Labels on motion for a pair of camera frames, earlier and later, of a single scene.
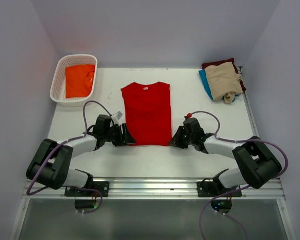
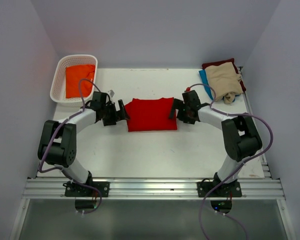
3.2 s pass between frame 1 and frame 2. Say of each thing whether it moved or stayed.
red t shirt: moved
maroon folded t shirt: stayed
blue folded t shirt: stayed
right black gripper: moved
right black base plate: stayed
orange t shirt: stayed
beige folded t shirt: stayed
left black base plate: stayed
